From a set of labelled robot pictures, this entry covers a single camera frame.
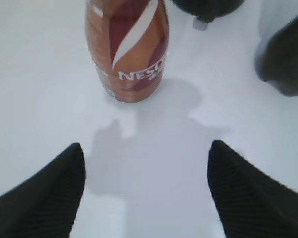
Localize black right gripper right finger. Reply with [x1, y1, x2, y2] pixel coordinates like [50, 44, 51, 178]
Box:
[207, 140, 298, 238]

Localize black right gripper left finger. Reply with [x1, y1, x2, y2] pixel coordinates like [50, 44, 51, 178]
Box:
[0, 143, 86, 238]

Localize brown coffee drink bottle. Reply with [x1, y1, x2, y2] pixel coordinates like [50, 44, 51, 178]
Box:
[85, 0, 169, 103]

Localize cola bottle red label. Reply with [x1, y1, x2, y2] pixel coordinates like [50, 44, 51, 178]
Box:
[255, 15, 298, 96]

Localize black ceramic mug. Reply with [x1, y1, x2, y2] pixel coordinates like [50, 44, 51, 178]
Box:
[172, 0, 245, 31]

